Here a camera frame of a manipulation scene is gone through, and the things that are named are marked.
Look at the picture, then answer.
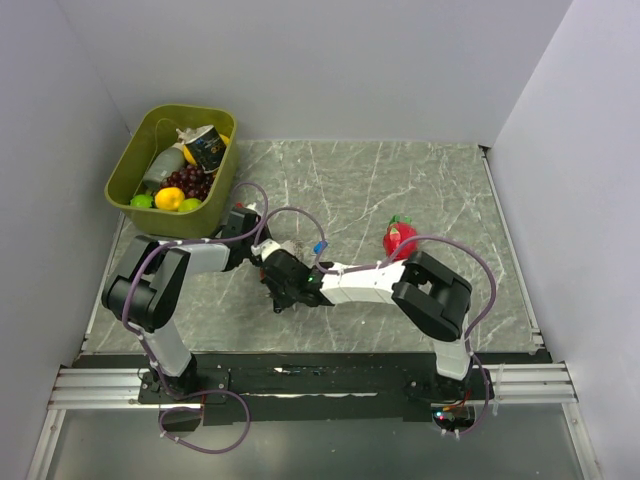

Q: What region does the key with blue tag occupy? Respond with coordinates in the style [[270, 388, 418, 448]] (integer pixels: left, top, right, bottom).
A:
[[313, 240, 328, 255]]

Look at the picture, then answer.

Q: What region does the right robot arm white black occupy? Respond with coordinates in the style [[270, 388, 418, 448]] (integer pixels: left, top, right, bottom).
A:
[[258, 245, 472, 399]]

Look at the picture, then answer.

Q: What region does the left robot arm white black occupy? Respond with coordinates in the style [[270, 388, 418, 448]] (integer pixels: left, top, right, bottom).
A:
[[101, 204, 261, 402]]

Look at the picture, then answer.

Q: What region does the green lime right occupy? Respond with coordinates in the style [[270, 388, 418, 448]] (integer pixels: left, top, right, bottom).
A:
[[178, 198, 202, 213]]

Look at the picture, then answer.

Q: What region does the green lime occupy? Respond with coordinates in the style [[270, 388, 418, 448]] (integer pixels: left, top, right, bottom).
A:
[[178, 198, 202, 213], [129, 194, 153, 208]]

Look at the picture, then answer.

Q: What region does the dark red grape bunch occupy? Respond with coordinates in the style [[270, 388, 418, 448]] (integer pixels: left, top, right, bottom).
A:
[[160, 165, 215, 201]]

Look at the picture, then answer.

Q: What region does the yellow lemon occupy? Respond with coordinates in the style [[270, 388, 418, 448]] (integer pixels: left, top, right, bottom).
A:
[[154, 187, 185, 212]]

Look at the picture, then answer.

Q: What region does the black crumpled paper cup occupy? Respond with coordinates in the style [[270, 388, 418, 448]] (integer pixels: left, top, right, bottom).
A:
[[176, 125, 226, 173]]

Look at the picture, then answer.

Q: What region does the grey plastic bottle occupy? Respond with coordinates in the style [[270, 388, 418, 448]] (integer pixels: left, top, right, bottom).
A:
[[142, 143, 185, 190]]

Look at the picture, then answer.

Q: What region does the green lime left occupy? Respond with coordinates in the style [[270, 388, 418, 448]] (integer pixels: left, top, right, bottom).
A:
[[129, 194, 153, 208]]

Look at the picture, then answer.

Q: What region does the red dragon fruit toy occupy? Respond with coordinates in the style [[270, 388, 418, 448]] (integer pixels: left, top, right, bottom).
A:
[[382, 215, 418, 261]]

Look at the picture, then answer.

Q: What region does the olive green plastic bin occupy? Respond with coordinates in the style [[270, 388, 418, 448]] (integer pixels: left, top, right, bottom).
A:
[[104, 104, 239, 238]]

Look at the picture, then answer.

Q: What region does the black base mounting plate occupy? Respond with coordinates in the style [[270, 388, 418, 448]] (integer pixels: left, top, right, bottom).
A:
[[137, 352, 494, 427]]

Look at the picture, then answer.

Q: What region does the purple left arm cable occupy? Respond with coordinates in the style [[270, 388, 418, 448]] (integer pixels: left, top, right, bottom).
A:
[[121, 182, 271, 381]]

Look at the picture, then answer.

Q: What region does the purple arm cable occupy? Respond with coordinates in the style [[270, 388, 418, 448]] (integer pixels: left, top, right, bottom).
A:
[[121, 182, 271, 381], [252, 207, 499, 381]]

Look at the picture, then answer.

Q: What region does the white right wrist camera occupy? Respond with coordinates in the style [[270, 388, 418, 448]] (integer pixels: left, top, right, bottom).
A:
[[251, 239, 282, 261]]

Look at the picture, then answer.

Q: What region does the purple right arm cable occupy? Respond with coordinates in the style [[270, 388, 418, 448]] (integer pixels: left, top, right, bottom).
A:
[[252, 207, 499, 381]]

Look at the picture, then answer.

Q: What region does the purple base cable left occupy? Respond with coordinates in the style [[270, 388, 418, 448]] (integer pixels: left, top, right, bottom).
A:
[[158, 389, 253, 455]]

